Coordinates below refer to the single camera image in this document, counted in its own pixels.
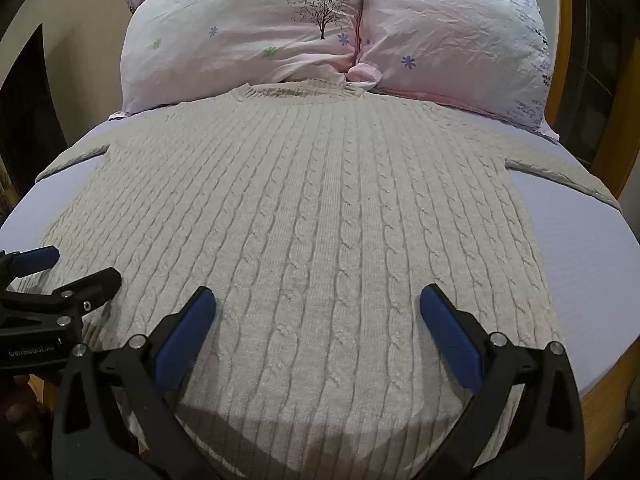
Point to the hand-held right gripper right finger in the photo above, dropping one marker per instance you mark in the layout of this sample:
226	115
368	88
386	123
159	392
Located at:
450	335

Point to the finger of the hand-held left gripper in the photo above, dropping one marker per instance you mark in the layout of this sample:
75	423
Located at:
85	287
36	259

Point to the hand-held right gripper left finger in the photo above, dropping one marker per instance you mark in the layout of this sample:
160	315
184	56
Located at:
184	340

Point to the bed with lilac sheet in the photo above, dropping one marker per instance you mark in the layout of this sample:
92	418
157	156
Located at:
575	260

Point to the pink floral tree-print pillow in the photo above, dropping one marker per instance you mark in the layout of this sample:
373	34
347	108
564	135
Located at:
240	35

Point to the wooden bed frame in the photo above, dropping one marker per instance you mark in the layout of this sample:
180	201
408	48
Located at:
607	60

